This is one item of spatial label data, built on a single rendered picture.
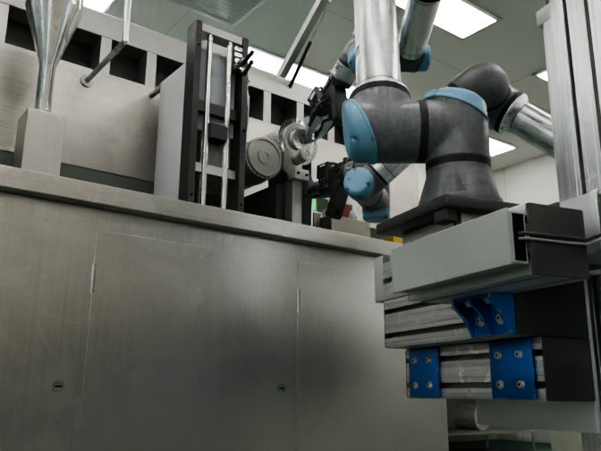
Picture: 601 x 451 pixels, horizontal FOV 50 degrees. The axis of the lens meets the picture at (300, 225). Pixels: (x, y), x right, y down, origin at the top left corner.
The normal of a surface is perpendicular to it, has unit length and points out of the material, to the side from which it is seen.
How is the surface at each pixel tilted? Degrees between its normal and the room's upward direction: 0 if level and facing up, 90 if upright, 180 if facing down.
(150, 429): 90
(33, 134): 90
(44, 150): 90
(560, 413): 90
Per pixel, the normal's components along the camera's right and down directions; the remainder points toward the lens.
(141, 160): 0.61, -0.19
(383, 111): -0.01, -0.42
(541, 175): -0.80, -0.15
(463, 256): -0.92, -0.11
